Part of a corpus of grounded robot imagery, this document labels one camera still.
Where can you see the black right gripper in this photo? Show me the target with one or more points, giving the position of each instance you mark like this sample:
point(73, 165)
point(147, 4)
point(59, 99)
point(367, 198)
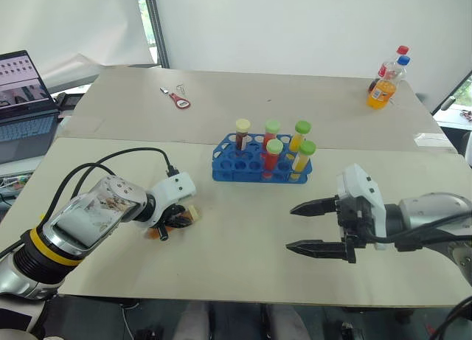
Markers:
point(354, 216)

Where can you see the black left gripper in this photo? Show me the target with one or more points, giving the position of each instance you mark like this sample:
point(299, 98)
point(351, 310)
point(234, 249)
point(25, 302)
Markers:
point(166, 222)

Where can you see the cream-capped orange test tube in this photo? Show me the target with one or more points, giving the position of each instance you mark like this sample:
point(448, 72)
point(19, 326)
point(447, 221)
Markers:
point(194, 212)

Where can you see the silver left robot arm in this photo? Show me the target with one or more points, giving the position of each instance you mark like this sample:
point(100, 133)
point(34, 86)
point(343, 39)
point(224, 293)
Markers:
point(85, 222)

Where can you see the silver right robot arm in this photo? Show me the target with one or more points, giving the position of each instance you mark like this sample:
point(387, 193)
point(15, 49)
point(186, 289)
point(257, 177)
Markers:
point(431, 214)

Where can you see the green-capped yellow test tube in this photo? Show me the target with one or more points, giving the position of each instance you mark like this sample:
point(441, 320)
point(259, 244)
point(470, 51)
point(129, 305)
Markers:
point(304, 155)
point(300, 135)

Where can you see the blue test tube rack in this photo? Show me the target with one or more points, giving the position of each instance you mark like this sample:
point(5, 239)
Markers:
point(239, 166)

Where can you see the green-capped red test tube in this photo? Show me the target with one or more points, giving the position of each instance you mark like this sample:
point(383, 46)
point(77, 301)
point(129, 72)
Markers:
point(271, 131)
point(273, 155)

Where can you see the cream-capped dark red test tube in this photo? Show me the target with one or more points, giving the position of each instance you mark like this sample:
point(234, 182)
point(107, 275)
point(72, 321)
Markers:
point(242, 133)

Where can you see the silver paper clip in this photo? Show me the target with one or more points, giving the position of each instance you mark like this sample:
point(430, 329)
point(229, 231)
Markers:
point(180, 86)

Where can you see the blue-capped orange soda bottle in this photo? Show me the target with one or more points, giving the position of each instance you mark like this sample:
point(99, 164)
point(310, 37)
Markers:
point(382, 91)

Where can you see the black box beside laptop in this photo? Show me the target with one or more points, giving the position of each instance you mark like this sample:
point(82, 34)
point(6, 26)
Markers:
point(70, 101)

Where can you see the red-capped cola bottle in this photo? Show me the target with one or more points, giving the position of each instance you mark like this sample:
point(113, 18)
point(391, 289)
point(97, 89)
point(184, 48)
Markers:
point(387, 68)

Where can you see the open laptop computer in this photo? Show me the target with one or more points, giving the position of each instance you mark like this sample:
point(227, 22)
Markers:
point(22, 107)

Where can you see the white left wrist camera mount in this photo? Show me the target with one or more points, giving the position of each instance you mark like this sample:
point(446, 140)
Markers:
point(176, 187)

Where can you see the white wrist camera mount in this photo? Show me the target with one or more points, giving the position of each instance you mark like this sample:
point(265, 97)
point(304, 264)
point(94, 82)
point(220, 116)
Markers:
point(359, 185)
point(176, 187)

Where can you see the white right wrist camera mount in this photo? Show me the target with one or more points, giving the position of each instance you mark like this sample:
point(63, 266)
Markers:
point(359, 185)

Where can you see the dark window frame post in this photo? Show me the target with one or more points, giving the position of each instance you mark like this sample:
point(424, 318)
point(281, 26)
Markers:
point(156, 26)

